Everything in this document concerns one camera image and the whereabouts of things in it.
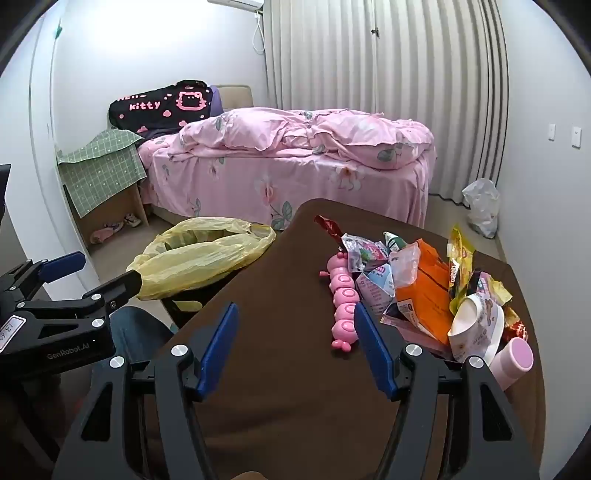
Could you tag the purple pillow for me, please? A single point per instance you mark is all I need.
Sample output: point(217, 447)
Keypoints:
point(216, 101)

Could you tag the red orange wrapper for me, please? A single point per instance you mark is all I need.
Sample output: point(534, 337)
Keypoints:
point(516, 325)

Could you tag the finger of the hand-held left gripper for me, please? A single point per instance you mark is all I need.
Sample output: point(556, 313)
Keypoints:
point(64, 266)
point(124, 284)

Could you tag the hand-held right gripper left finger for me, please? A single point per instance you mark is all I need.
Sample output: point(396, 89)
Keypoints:
point(219, 341)

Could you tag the person's leg in jeans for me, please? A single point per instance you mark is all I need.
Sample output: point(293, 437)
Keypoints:
point(138, 327)

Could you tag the teal wall hook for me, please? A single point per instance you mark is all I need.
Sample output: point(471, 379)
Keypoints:
point(58, 28)

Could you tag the clear plastic wrapper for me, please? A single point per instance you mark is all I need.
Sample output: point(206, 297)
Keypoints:
point(405, 265)

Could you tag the yellow pink wrapper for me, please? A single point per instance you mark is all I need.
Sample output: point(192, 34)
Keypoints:
point(496, 288)

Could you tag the white plastic bag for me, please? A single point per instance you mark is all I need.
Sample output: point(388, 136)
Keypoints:
point(482, 207)

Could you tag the brown nightstand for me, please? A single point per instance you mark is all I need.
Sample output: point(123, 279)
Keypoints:
point(120, 205)

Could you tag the beige headboard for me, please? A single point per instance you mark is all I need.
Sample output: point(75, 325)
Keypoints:
point(238, 97)

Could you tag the beige pleated curtain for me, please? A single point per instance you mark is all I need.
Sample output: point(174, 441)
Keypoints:
point(369, 60)

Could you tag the black Hello Kitty pillow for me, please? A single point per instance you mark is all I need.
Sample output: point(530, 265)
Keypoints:
point(152, 106)

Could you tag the orange packet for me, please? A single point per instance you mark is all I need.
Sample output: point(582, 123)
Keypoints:
point(425, 300)

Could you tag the green white packet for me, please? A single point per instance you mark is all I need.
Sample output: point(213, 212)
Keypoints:
point(395, 240)

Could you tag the bin with yellow bag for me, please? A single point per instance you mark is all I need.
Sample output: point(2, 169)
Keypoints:
point(194, 263)

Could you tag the yellow snack packet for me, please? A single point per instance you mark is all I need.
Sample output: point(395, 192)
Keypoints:
point(459, 267)

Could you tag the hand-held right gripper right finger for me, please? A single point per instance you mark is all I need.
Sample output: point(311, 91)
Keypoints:
point(371, 341)

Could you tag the white air conditioner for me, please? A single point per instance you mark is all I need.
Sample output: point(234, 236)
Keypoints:
point(235, 3)

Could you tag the pink floral duvet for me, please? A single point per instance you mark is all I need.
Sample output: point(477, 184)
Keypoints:
point(323, 134)

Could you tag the white paper cup wrapper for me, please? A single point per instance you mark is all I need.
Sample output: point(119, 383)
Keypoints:
point(475, 323)

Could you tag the dark red foil wrapper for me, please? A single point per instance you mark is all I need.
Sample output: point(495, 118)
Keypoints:
point(328, 226)

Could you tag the pink foil wrapper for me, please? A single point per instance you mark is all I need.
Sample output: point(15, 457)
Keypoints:
point(411, 330)

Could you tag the bed with pink floral sheet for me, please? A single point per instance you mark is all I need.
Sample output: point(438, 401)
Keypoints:
point(231, 184)

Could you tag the pink slipper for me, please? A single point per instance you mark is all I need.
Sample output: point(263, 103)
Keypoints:
point(104, 233)

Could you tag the small pink object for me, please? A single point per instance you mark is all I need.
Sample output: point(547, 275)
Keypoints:
point(512, 362)

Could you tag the green checked cloth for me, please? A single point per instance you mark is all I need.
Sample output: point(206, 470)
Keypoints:
point(101, 161)

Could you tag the pink caterpillar toy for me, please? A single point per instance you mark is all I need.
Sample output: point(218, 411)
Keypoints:
point(344, 295)

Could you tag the white shoe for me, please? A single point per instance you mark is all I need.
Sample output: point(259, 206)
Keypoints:
point(133, 220)

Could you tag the clear pink green snack packet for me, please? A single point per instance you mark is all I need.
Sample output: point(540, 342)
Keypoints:
point(364, 251)

